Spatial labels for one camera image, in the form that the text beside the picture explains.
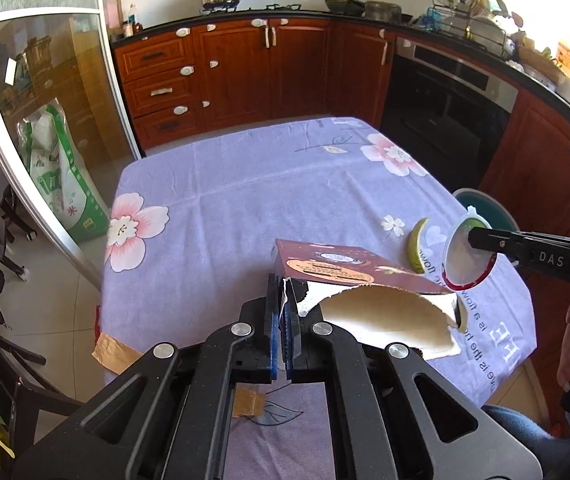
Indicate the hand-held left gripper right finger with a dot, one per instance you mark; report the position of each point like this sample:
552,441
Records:
292,340

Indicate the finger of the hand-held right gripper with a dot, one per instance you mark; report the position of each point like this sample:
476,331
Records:
492,242

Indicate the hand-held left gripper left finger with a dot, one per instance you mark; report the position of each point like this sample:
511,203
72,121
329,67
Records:
272,320

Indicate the white paper cup red rim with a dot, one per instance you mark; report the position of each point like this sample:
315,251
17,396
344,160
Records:
460,260

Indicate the brown cardboard box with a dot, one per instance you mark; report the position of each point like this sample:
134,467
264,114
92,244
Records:
390,320

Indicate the person's right forearm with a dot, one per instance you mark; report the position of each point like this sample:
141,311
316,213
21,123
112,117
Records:
525,435

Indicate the green round stool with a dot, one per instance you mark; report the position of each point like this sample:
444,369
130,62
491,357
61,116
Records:
495,212

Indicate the green fruit peel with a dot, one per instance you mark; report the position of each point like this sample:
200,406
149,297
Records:
417,245

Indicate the brown paper tape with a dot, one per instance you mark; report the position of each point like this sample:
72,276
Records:
115,352
247,402

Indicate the purple floral tablecloth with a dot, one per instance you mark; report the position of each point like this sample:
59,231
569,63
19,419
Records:
240,185

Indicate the cardboard box on counter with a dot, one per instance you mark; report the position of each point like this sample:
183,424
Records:
545,65

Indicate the built-in black oven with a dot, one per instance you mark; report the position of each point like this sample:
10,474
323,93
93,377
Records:
440,110

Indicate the wooden kitchen cabinets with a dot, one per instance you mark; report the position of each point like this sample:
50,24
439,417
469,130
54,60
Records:
245,75

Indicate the dark wooden chair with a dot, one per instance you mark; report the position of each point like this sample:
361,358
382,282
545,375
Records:
30,390

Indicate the green and white rice bag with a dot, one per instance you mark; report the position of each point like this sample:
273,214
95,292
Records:
60,180

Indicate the glass container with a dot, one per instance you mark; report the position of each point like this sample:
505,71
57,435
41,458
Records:
382,10

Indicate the dark frying pan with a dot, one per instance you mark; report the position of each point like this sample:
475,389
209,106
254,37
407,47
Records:
345,5

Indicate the yellow plastic spoon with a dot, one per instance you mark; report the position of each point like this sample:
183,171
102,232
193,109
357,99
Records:
0,442

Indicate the gas stove grates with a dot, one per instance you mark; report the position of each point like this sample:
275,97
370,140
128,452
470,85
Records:
265,8

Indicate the condiment bottles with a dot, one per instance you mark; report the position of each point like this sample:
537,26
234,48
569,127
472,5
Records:
132,22

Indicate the glass sliding door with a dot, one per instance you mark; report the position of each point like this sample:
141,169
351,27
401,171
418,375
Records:
40,85

